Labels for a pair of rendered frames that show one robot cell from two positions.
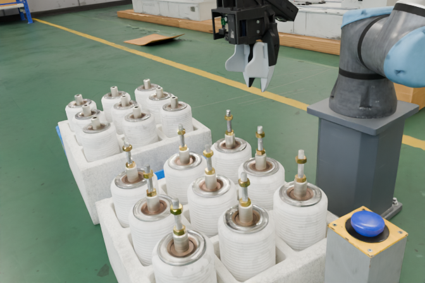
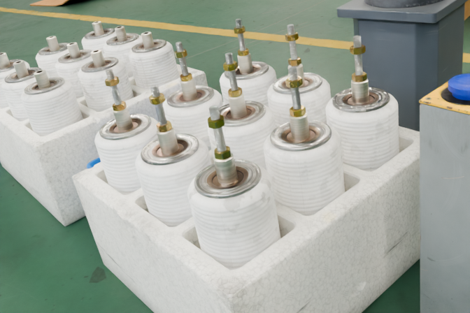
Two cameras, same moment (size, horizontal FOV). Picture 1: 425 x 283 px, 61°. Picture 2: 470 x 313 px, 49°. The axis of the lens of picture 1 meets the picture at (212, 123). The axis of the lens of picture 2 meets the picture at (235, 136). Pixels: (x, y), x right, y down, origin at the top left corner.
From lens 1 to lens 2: 0.16 m
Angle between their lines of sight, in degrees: 8
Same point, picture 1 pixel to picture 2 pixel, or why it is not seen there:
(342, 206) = not seen: hidden behind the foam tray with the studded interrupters
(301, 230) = (372, 143)
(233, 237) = (291, 157)
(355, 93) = not seen: outside the picture
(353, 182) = (412, 97)
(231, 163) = (253, 92)
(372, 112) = not seen: outside the picture
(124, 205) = (121, 163)
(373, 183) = not seen: hidden behind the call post
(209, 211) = (244, 145)
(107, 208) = (93, 178)
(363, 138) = (419, 31)
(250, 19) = not seen: outside the picture
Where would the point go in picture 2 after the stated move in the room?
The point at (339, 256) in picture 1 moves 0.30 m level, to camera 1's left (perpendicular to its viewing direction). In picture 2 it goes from (440, 137) to (152, 214)
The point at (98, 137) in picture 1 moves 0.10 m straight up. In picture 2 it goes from (51, 97) to (32, 45)
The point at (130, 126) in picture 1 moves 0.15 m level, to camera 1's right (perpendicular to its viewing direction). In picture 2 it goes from (93, 78) to (169, 61)
